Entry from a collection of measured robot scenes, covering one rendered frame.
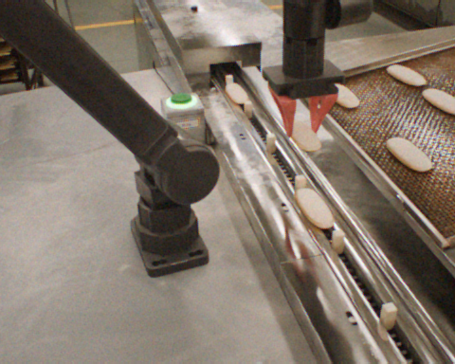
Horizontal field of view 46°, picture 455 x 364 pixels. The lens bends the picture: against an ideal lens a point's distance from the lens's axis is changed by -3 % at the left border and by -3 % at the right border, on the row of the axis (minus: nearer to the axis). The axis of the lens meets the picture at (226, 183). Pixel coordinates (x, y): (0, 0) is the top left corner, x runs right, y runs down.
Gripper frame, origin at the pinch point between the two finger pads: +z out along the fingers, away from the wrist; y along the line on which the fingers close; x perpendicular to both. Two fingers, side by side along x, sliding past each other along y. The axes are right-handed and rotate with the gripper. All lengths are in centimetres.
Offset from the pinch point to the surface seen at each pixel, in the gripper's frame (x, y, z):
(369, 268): 22.2, -0.8, 8.6
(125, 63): -294, 10, 96
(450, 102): -2.8, -27.8, 1.2
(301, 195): 5.7, 1.9, 7.8
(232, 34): -52, -4, 2
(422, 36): -65, -63, 14
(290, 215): 10.2, 5.3, 7.4
